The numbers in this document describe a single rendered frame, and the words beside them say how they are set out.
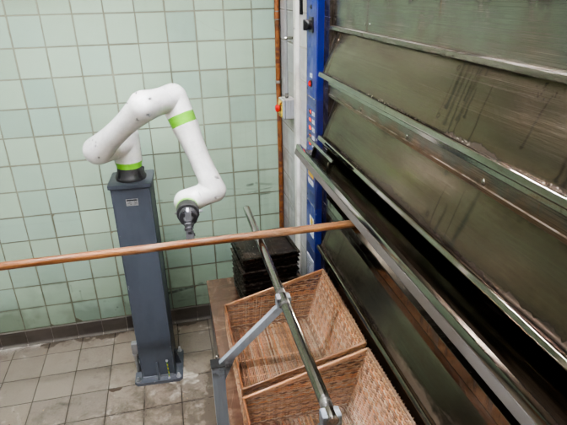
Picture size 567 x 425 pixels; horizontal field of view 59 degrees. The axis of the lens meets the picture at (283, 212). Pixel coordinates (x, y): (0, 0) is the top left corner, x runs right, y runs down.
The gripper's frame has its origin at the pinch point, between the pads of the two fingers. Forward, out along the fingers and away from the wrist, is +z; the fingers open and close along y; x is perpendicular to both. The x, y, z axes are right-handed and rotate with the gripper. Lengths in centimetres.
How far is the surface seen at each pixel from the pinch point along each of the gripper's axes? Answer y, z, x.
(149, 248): -0.6, 7.2, 14.7
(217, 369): 25, 47, -4
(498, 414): 2, 102, -63
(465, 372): 2, 88, -63
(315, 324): 56, -9, -52
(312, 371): 2, 80, -26
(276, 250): 32, -38, -40
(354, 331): 36, 26, -58
